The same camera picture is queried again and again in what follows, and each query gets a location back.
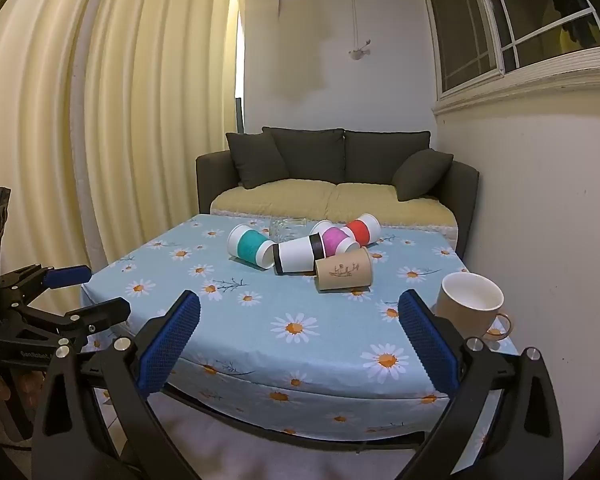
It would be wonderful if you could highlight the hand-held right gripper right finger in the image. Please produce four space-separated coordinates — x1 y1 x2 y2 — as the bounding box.
397 289 566 480

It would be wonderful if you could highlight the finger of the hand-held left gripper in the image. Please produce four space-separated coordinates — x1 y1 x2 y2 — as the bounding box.
0 264 92 307
19 297 132 348

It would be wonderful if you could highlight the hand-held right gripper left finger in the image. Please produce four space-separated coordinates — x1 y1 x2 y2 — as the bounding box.
30 289 203 480

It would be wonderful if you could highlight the brown kraft paper cup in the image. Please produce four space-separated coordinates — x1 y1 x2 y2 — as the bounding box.
314 247 374 292

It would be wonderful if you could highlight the teal sleeve paper cup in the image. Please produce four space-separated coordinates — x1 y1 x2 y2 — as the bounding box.
227 224 277 270

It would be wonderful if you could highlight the red sleeve paper cup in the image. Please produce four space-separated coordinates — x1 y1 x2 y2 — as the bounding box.
341 213 382 247

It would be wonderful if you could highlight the pink sleeve paper cup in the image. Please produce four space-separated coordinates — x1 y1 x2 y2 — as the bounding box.
310 220 362 257

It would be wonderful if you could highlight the white paper cup black band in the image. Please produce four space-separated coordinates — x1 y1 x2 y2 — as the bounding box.
272 233 327 276

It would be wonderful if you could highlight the clear glass cup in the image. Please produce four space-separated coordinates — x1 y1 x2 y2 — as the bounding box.
269 216 309 242

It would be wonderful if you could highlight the beige ceramic mug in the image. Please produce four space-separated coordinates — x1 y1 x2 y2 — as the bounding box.
432 272 515 342

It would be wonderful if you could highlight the blue daisy tablecloth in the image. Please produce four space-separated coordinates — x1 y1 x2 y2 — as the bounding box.
80 212 520 457

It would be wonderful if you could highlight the yellow seat cushion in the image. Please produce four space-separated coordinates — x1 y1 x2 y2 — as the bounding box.
210 178 339 219
327 182 458 229

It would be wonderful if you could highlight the dark grey sofa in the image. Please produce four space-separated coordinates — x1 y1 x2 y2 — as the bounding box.
196 127 480 257

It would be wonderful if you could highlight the dark grey throw pillow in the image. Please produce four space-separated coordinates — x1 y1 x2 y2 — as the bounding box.
226 131 290 190
391 149 454 203

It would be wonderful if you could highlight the cream pleated curtain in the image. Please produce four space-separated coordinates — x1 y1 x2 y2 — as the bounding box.
0 0 246 283

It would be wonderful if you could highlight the dark grey back cushion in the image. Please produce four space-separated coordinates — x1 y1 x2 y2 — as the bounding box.
343 130 432 187
262 127 346 186

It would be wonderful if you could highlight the white framed window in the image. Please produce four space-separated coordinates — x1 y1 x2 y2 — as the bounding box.
414 0 600 113

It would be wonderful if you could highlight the hanging wall hook cord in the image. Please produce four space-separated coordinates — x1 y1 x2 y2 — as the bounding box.
347 0 372 62

